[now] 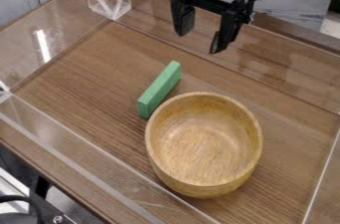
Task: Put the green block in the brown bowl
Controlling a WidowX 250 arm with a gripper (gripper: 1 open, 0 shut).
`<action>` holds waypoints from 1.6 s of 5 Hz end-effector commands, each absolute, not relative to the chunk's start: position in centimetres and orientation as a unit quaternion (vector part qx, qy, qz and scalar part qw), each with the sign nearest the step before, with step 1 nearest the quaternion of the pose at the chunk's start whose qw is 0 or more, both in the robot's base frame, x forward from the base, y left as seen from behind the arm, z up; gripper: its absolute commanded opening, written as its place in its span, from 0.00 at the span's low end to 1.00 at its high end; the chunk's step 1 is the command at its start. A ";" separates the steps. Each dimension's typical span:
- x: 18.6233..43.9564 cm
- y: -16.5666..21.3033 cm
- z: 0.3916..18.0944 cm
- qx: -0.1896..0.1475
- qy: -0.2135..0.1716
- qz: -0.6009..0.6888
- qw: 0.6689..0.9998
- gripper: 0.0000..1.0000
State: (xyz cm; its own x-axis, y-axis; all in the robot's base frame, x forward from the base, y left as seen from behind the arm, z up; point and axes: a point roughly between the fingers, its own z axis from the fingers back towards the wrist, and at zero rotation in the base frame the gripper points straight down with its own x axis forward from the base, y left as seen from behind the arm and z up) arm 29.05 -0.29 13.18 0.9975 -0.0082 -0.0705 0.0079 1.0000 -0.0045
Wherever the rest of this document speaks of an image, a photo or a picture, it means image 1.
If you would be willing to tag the brown wooden bowl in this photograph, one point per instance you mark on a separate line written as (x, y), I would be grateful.
(204, 143)

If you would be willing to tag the black table leg frame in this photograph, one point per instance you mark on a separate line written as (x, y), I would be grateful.
(51, 214)

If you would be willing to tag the clear acrylic corner bracket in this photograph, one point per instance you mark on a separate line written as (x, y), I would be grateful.
(112, 9)

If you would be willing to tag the clear acrylic barrier wall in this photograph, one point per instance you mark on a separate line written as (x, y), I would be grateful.
(74, 70)

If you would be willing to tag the green rectangular block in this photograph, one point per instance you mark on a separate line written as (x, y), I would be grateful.
(159, 89)

